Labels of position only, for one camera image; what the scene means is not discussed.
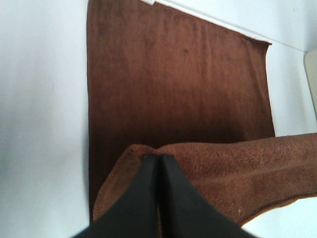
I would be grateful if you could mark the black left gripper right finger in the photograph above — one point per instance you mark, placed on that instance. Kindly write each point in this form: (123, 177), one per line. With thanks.
(184, 213)

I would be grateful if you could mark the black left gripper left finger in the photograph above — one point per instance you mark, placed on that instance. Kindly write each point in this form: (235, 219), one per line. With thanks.
(133, 215)

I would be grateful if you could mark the brown towel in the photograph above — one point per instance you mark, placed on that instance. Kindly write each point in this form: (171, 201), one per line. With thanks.
(162, 81)

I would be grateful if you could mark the beige plastic bin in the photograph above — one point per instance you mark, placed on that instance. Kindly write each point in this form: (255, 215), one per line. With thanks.
(310, 63)

